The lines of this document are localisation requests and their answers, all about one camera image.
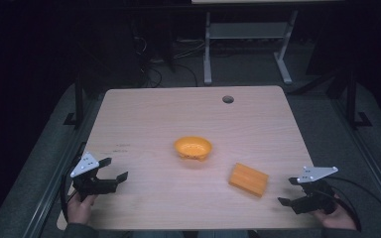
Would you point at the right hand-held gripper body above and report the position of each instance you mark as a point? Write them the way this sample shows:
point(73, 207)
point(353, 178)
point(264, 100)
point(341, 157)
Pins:
point(314, 198)

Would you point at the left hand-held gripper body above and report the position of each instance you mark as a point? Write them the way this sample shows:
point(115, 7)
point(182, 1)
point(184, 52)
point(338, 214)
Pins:
point(91, 186)

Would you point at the orange ribbed block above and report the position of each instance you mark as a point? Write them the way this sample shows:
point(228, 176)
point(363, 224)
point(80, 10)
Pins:
point(248, 179)

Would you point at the orange perforated bowl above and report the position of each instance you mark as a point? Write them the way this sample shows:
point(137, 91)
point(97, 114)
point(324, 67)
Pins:
point(192, 147)

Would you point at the person's left hand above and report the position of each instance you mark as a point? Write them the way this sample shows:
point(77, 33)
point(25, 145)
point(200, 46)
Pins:
point(79, 208)

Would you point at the person's right hand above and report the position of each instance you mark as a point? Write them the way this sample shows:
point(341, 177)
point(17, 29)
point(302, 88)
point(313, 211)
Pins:
point(339, 218)

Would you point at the black metal stand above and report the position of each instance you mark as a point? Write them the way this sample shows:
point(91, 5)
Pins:
point(352, 99)
point(78, 99)

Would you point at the aluminium rail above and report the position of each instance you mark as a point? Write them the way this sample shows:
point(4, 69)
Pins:
point(367, 155)
point(58, 172)

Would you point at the white metal desk frame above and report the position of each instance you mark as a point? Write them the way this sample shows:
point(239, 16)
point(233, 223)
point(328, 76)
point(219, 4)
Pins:
point(244, 30)

